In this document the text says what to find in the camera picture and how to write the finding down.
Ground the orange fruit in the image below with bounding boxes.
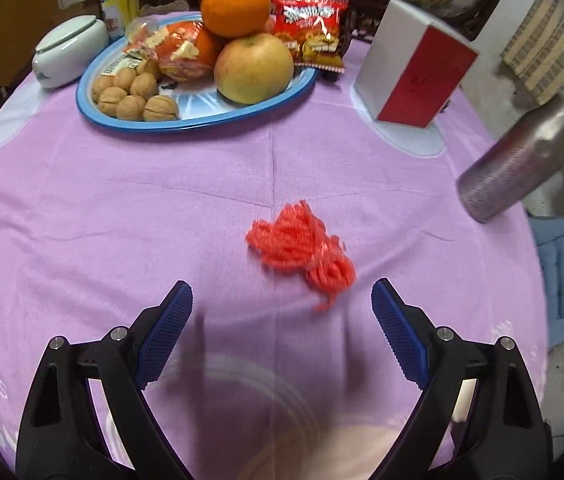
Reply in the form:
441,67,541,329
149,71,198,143
200,0,273,39

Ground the yellow red apple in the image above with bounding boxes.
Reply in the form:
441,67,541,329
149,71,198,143
213,32,295,105

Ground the white ceramic jar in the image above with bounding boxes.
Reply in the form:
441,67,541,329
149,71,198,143
32,15,110,90

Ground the blue rimmed plate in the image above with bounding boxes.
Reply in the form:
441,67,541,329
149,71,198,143
76,14,320,133

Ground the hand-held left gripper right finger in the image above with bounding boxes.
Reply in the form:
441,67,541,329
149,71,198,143
371,278,554,480

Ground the red foam fruit net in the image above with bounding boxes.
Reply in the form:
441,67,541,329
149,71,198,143
246,200,357,313

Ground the clear wrapped snack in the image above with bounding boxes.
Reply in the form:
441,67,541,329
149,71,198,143
122,16,163,56

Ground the steel bottle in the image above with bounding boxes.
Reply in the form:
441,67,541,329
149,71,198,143
456,96,564,224

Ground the pile of walnuts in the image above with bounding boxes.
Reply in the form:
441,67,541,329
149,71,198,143
90,59,180,123

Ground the dark brown snack packet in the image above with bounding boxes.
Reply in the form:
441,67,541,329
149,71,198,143
319,35,357,83

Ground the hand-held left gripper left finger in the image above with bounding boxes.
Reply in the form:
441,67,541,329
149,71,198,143
16,280,195,480

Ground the red snack packet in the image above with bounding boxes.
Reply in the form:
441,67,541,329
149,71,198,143
269,0,351,72

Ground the brick pattern curtain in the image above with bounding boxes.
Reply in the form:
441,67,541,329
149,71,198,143
499,0,564,201

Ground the white and red box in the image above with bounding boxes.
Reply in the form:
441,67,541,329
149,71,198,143
353,0,480,131

